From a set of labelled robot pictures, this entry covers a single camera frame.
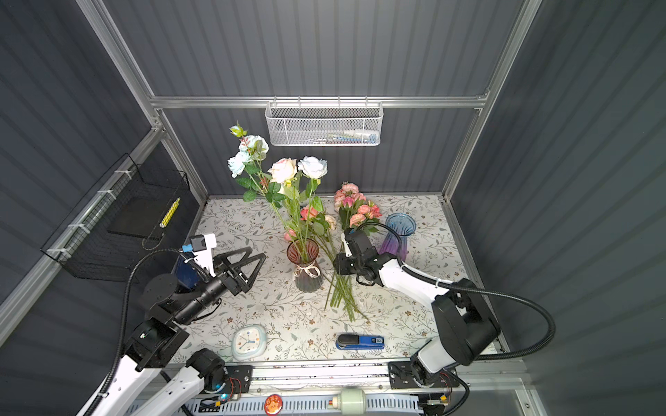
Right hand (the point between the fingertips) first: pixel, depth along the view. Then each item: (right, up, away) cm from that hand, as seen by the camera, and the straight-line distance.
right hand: (340, 263), depth 88 cm
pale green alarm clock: (-28, -22, -10) cm, 37 cm away
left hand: (-19, +7, -28) cm, 35 cm away
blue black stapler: (+3, -25, -3) cm, 26 cm away
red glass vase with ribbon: (-10, -2, -8) cm, 13 cm away
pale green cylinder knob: (+2, -30, -24) cm, 39 cm away
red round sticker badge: (-18, -35, -18) cm, 44 cm away
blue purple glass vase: (+22, +13, -1) cm, 25 cm away
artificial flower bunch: (+6, +18, +19) cm, 27 cm away
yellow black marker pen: (-51, +14, -14) cm, 55 cm away
